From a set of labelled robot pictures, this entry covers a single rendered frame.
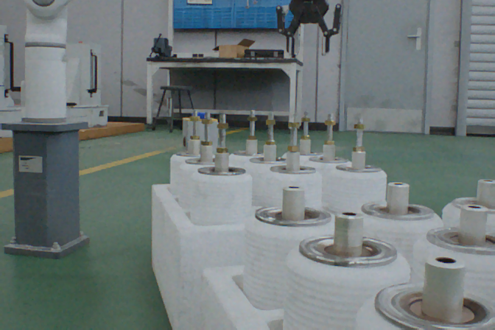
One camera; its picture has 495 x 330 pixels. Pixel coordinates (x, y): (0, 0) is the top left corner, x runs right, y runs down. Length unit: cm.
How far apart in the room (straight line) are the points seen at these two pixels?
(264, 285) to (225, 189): 30
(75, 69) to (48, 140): 344
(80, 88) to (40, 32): 342
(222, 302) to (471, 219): 23
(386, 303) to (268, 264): 20
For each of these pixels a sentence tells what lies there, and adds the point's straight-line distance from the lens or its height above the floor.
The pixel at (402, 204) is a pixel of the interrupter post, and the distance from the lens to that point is 56.
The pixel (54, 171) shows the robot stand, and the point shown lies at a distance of 123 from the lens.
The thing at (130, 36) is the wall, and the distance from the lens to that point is 663.
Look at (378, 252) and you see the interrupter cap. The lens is 41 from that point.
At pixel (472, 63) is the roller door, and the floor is 78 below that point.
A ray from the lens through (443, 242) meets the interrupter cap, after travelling 45.
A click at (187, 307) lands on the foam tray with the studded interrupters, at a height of 7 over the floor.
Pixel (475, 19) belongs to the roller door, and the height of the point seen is 126.
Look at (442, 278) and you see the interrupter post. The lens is 30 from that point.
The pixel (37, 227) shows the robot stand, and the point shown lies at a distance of 126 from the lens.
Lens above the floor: 37
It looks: 5 degrees down
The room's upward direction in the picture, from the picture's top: 1 degrees clockwise
